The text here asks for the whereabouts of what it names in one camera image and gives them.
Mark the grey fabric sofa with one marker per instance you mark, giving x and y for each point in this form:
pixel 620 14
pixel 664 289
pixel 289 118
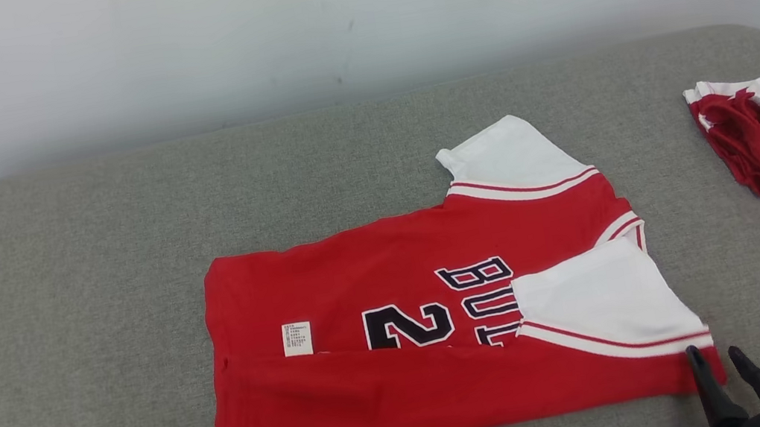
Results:
pixel 97 286

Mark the red basketball jersey white sleeves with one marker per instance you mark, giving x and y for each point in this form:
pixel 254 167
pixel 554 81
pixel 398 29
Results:
pixel 414 389

